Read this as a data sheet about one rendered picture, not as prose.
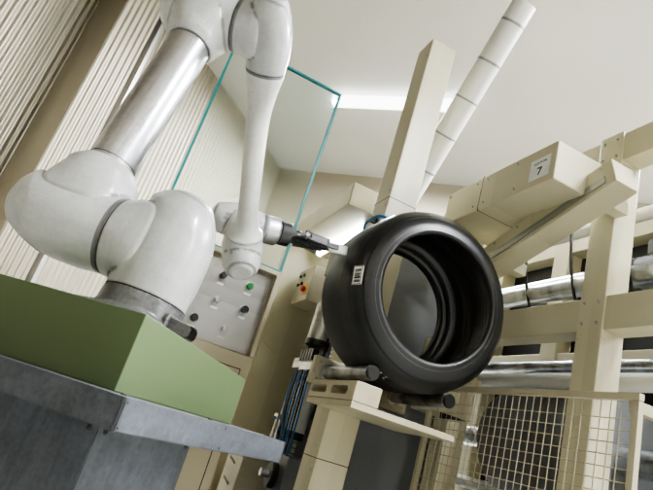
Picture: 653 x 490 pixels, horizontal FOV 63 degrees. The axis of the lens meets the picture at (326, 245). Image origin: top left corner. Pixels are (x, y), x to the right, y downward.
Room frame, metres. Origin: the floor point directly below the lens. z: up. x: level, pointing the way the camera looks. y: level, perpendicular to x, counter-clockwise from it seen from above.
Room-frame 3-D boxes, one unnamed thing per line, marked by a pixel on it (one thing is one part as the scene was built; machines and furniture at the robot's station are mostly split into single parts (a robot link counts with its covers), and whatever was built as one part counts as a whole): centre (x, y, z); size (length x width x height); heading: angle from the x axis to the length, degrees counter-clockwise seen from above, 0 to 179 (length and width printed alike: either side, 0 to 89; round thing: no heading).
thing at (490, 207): (1.80, -0.65, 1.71); 0.61 x 0.25 x 0.15; 18
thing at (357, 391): (1.78, -0.19, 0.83); 0.36 x 0.09 x 0.06; 18
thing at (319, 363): (1.99, -0.27, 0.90); 0.40 x 0.03 x 0.10; 108
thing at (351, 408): (1.82, -0.32, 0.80); 0.37 x 0.36 x 0.02; 108
